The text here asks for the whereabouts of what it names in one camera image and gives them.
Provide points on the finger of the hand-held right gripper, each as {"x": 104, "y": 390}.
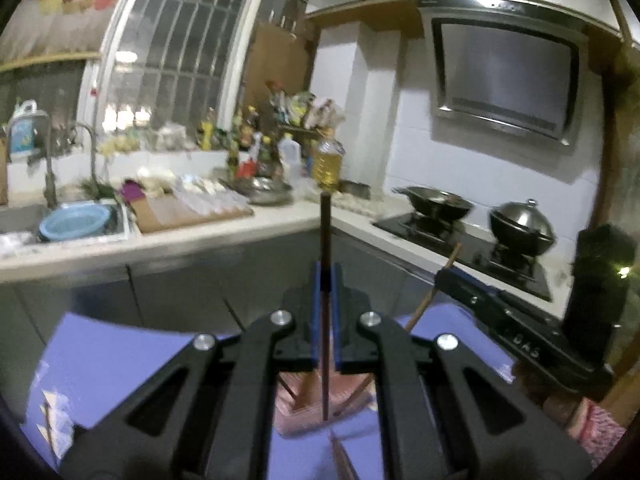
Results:
{"x": 465, "y": 285}

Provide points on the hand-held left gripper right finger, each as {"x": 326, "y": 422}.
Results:
{"x": 338, "y": 320}

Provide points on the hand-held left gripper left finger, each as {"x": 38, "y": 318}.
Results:
{"x": 318, "y": 320}

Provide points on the brown wooden chopstick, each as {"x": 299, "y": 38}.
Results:
{"x": 342, "y": 455}
{"x": 357, "y": 397}
{"x": 288, "y": 391}
{"x": 420, "y": 310}

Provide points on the dark wooden chopstick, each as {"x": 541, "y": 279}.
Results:
{"x": 325, "y": 230}

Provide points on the pink plastic utensil basket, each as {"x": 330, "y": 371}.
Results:
{"x": 300, "y": 417}

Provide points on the black gas stove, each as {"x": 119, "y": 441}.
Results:
{"x": 475, "y": 255}

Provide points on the black pot with steel lid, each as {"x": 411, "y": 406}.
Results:
{"x": 522, "y": 227}

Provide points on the black wok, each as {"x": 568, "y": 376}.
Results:
{"x": 435, "y": 202}

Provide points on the egg tray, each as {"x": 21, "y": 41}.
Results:
{"x": 360, "y": 204}

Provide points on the grey kitchen cabinet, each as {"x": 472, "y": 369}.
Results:
{"x": 200, "y": 280}

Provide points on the metal bowl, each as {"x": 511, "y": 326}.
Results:
{"x": 262, "y": 190}

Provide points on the cooking oil bottle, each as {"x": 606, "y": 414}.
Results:
{"x": 327, "y": 165}

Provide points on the white plastic bottle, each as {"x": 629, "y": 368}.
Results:
{"x": 290, "y": 157}

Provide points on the flat wooden cutting board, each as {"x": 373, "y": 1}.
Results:
{"x": 170, "y": 212}

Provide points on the cluster of condiment bottles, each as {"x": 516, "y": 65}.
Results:
{"x": 240, "y": 145}

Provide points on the blue printed tablecloth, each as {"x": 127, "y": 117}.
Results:
{"x": 125, "y": 350}

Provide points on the pile of snack bags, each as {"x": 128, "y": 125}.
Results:
{"x": 305, "y": 107}

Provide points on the purple cloth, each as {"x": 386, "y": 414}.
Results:
{"x": 131, "y": 191}

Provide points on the steel range hood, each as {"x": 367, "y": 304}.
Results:
{"x": 500, "y": 60}

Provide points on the brown cardboard sheet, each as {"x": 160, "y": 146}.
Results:
{"x": 275, "y": 65}

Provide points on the blue plastic basin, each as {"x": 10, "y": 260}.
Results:
{"x": 75, "y": 220}

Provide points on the curved steel faucet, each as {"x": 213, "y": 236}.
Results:
{"x": 92, "y": 155}

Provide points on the steel spray faucet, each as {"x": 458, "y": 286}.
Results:
{"x": 51, "y": 185}

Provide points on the barred window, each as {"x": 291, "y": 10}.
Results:
{"x": 190, "y": 40}

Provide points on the steel kitchen sink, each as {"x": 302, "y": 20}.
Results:
{"x": 20, "y": 220}

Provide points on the white jug with blue label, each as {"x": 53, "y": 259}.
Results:
{"x": 25, "y": 132}

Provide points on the printed roller blind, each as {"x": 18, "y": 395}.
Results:
{"x": 55, "y": 10}

